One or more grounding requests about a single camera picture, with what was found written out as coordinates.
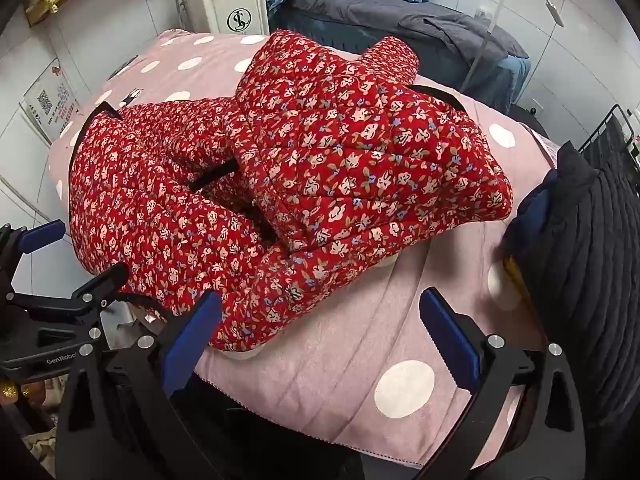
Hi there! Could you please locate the black wire rack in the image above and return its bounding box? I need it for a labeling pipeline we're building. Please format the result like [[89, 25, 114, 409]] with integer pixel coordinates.
[[577, 104, 640, 167]]

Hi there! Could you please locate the yellow item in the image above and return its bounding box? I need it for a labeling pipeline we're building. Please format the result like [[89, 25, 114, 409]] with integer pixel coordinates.
[[501, 257, 527, 303]]

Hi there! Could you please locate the black ribbed garment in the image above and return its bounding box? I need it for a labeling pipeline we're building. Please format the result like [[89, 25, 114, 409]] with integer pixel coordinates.
[[520, 141, 640, 431]]

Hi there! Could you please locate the white gooseneck lamp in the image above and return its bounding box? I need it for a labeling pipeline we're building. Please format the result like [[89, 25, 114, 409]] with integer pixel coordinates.
[[460, 0, 567, 93]]

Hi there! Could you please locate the pink polka dot blanket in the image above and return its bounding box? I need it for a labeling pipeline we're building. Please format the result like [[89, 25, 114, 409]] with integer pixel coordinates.
[[47, 29, 557, 472]]

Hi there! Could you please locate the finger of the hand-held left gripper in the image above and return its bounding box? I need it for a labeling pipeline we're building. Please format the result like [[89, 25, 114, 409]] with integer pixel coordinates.
[[0, 219, 67, 291], [5, 261, 131, 323]]

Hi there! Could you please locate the red floral quilted jacket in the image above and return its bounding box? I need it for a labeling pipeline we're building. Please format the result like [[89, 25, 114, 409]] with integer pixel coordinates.
[[67, 29, 513, 353]]

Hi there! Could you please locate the navy garment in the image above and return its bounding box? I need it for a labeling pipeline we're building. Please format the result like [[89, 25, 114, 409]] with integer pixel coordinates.
[[504, 169, 562, 262]]

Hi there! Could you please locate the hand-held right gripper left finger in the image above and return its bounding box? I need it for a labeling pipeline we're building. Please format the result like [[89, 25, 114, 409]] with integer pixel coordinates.
[[56, 290, 223, 480]]

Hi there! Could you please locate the wall poster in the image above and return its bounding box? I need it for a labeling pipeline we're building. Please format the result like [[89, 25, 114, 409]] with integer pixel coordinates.
[[19, 57, 82, 144]]

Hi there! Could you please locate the dark grey bedding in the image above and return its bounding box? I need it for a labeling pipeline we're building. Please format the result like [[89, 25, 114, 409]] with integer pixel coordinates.
[[290, 0, 531, 117]]

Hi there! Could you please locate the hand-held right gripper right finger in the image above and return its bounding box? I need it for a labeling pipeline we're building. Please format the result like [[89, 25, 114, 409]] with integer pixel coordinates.
[[419, 287, 587, 480]]

